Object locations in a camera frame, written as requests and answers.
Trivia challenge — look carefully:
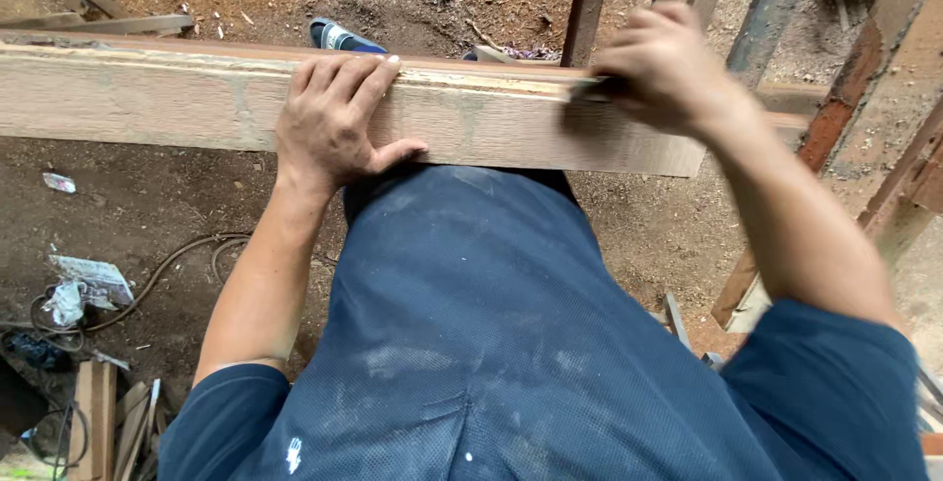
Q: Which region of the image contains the pile of wooden offcuts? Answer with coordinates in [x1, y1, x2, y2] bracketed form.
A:
[66, 359, 178, 481]

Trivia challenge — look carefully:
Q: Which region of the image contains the brown cable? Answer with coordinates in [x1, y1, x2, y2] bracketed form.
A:
[0, 232, 256, 354]

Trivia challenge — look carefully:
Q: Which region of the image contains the blue and white sandal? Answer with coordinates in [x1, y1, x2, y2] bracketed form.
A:
[308, 17, 389, 55]

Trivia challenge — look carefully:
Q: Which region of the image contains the rusty metal frame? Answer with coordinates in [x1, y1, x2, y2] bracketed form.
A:
[709, 0, 943, 335]

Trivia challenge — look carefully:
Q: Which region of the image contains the grey flat wooden slat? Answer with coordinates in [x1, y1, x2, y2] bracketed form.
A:
[0, 12, 196, 37]

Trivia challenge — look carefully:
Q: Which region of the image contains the person's blue shirt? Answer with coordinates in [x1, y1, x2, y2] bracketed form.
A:
[157, 164, 931, 481]

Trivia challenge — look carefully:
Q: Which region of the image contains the dark hand tool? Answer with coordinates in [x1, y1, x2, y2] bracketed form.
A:
[563, 76, 631, 106]

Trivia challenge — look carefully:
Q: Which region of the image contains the reddish wooden beam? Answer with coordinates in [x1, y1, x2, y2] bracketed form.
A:
[0, 28, 830, 115]

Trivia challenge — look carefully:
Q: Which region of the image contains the long pale wooden plank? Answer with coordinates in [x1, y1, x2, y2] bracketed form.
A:
[0, 40, 811, 179]

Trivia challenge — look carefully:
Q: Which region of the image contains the person's right hand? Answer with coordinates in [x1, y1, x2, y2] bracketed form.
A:
[589, 1, 739, 137]

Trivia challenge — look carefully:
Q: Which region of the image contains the crumpled white paper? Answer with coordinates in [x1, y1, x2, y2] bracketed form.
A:
[40, 253, 137, 329]

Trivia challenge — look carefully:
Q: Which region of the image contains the person's left hand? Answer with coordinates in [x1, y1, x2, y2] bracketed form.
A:
[276, 54, 430, 194]

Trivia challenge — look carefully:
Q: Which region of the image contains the brown wooden post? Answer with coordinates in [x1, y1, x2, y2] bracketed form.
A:
[559, 0, 617, 68]

